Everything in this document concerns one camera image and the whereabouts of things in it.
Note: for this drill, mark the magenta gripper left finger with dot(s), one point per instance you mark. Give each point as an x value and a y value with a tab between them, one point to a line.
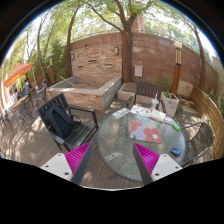
70	166

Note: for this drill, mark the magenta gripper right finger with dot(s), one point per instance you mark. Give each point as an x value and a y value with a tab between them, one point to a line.
153	166

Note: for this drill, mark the floral mouse pad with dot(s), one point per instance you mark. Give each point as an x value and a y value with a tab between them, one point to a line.
145	131

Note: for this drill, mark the round glass patio table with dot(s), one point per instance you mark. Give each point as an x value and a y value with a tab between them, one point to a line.
116	146

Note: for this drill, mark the black slatted chair left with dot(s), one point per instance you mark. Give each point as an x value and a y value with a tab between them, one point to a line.
80	133

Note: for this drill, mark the black backpack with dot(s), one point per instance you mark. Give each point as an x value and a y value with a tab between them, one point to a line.
59	122

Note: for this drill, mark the metal mesh chair right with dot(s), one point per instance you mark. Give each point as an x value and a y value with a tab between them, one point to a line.
199	145

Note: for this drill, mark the colourful printed paper sheet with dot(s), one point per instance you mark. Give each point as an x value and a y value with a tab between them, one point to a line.
139	110

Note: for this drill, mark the black and white card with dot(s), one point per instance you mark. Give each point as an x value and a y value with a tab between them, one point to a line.
120	113

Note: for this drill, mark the plastic cup with straw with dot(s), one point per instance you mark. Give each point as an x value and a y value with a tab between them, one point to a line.
154	103

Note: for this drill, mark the square concrete plant pot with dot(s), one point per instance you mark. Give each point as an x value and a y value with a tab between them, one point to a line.
171	103

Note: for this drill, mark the metal chair far left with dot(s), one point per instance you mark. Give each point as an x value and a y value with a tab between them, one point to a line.
22	109

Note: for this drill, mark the dark chair behind table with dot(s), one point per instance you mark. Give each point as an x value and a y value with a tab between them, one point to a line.
147	90

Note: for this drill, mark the stone raised planter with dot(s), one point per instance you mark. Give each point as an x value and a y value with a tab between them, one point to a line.
80	93

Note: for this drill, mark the orange patio umbrella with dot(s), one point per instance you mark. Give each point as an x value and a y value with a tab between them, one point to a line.
18	71

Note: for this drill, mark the central tree trunk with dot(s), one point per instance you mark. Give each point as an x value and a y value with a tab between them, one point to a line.
126	51

